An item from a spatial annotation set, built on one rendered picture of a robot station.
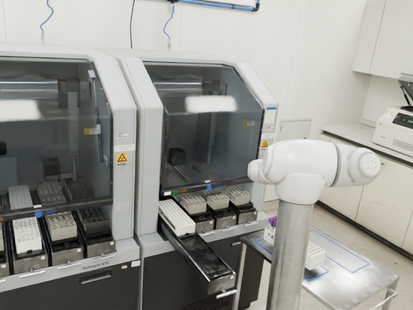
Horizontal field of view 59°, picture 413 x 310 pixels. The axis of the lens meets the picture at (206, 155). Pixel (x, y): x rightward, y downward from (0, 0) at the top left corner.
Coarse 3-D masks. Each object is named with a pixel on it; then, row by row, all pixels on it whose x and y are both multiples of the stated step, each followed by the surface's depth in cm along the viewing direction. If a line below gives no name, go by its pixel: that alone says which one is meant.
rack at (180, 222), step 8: (168, 200) 209; (160, 208) 200; (168, 208) 200; (176, 208) 201; (168, 216) 192; (176, 216) 192; (184, 216) 194; (168, 224) 192; (176, 224) 186; (184, 224) 186; (192, 224) 186; (176, 232) 184; (184, 232) 185
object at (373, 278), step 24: (264, 240) 186; (312, 240) 190; (336, 240) 192; (240, 264) 190; (336, 264) 172; (360, 264) 173; (312, 288) 154; (336, 288) 155; (360, 288) 157; (384, 288) 160
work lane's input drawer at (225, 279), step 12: (168, 228) 191; (180, 240) 179; (192, 240) 183; (204, 240) 181; (180, 252) 178; (192, 252) 174; (204, 252) 174; (192, 264) 167; (204, 264) 165; (216, 264) 166; (204, 276) 158; (216, 276) 156; (228, 276) 159; (216, 288) 158
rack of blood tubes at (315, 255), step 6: (264, 234) 181; (312, 246) 167; (312, 252) 162; (318, 252) 162; (324, 252) 162; (306, 258) 160; (312, 258) 158; (318, 258) 161; (312, 264) 159; (318, 264) 162
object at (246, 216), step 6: (234, 210) 217; (240, 210) 215; (246, 210) 216; (252, 210) 218; (240, 216) 214; (246, 216) 216; (252, 216) 218; (240, 222) 215; (246, 222) 218; (258, 222) 217
